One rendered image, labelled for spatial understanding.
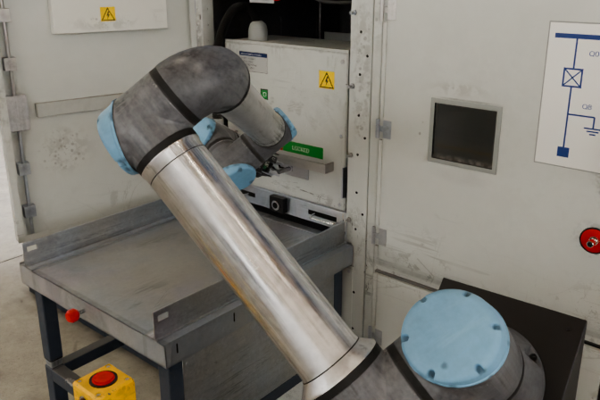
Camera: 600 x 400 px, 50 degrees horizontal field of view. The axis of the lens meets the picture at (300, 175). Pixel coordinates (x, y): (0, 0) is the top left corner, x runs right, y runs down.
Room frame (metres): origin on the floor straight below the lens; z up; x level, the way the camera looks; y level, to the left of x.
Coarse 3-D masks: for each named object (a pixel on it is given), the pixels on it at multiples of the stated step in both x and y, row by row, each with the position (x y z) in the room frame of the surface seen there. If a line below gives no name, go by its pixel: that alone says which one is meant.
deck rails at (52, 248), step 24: (120, 216) 1.79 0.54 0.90; (144, 216) 1.86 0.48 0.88; (168, 216) 1.92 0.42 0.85; (48, 240) 1.62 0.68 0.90; (72, 240) 1.67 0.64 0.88; (96, 240) 1.73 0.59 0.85; (312, 240) 1.61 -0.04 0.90; (336, 240) 1.69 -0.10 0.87; (48, 264) 1.58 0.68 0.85; (216, 288) 1.34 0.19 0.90; (168, 312) 1.23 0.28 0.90; (192, 312) 1.28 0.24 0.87
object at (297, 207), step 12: (252, 192) 2.01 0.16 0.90; (264, 192) 1.97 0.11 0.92; (276, 192) 1.94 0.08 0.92; (264, 204) 1.97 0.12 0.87; (288, 204) 1.90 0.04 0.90; (300, 204) 1.87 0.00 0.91; (312, 204) 1.84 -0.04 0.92; (300, 216) 1.87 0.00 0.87; (312, 216) 1.84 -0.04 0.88; (324, 216) 1.81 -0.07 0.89; (336, 216) 1.78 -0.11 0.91
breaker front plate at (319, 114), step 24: (240, 48) 2.05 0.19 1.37; (264, 48) 1.98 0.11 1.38; (288, 48) 1.92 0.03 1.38; (288, 72) 1.92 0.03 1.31; (312, 72) 1.86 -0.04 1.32; (336, 72) 1.80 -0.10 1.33; (288, 96) 1.92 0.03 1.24; (312, 96) 1.86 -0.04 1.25; (336, 96) 1.80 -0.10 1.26; (312, 120) 1.86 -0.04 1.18; (336, 120) 1.80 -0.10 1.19; (312, 144) 1.86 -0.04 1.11; (336, 144) 1.80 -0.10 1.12; (336, 168) 1.80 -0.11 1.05; (288, 192) 1.92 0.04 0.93; (312, 192) 1.86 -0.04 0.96; (336, 192) 1.80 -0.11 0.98
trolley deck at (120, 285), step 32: (96, 256) 1.63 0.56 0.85; (128, 256) 1.63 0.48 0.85; (160, 256) 1.63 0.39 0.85; (192, 256) 1.63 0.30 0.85; (352, 256) 1.70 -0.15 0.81; (32, 288) 1.55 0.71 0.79; (64, 288) 1.44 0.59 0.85; (96, 288) 1.44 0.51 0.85; (128, 288) 1.44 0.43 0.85; (160, 288) 1.44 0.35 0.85; (192, 288) 1.44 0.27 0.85; (96, 320) 1.35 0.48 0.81; (128, 320) 1.29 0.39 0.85; (224, 320) 1.31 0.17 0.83; (160, 352) 1.19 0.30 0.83; (192, 352) 1.24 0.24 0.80
